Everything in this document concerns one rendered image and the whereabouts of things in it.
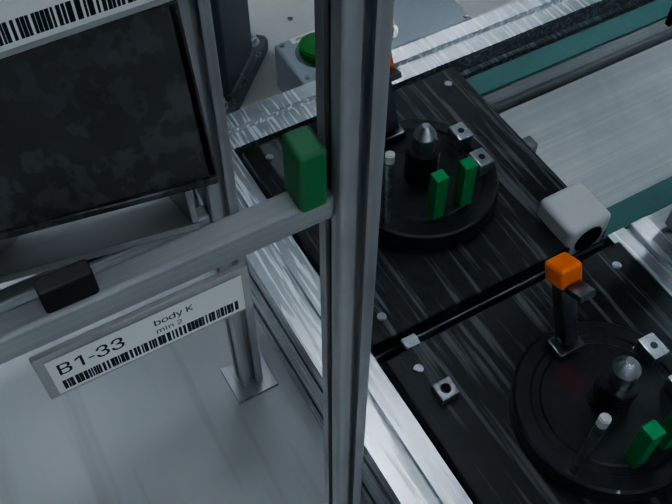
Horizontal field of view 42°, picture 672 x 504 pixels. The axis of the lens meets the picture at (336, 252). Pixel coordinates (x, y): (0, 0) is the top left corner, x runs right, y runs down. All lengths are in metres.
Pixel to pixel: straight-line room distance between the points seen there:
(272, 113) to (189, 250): 0.55
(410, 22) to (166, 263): 0.68
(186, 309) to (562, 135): 0.65
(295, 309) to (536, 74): 0.39
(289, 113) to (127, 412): 0.32
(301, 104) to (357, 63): 0.60
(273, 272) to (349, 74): 0.47
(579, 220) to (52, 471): 0.50
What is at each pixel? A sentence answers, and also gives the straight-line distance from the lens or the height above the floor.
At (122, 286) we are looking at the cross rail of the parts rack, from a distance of 0.33.
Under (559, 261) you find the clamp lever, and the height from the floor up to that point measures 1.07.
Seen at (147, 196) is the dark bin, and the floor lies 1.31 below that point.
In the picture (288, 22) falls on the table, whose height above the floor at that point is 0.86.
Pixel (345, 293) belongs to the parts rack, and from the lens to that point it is 0.40.
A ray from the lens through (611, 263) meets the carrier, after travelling 0.78.
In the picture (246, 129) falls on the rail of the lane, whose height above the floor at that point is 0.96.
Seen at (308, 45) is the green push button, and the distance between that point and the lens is 0.93.
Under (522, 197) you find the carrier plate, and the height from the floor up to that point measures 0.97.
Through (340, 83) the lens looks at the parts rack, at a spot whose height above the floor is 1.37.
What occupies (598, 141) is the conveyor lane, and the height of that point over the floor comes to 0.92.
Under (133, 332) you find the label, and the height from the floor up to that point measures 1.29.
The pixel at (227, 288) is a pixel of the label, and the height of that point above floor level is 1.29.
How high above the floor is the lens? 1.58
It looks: 54 degrees down
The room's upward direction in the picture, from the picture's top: straight up
